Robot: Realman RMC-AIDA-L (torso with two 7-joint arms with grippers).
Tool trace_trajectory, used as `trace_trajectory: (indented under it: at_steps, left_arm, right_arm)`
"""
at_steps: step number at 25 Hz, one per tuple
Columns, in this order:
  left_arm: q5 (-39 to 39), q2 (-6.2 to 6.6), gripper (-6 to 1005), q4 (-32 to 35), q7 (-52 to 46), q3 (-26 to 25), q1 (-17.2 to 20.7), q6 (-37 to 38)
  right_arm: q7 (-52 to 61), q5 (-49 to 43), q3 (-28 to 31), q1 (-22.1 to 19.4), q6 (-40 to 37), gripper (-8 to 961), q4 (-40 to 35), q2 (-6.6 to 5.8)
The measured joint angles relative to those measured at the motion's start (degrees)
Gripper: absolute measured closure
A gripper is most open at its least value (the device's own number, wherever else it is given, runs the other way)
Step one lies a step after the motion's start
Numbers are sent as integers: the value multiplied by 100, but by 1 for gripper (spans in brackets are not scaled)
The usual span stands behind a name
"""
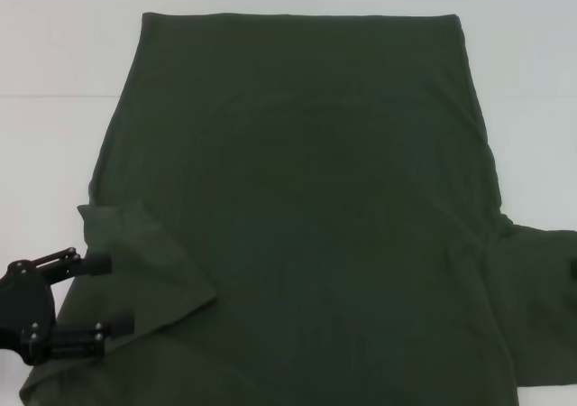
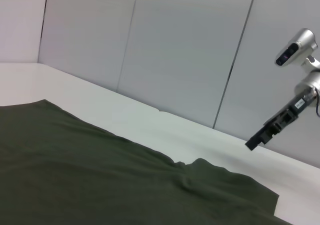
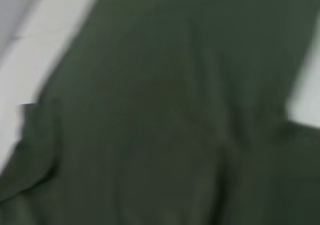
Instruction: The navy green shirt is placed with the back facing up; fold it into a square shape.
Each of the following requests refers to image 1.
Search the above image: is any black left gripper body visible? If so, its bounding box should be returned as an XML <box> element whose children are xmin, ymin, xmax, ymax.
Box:
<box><xmin>0</xmin><ymin>259</ymin><xmax>56</xmax><ymax>367</ymax></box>

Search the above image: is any dark green t-shirt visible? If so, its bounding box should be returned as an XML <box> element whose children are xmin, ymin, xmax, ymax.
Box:
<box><xmin>17</xmin><ymin>11</ymin><xmax>577</xmax><ymax>406</ymax></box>

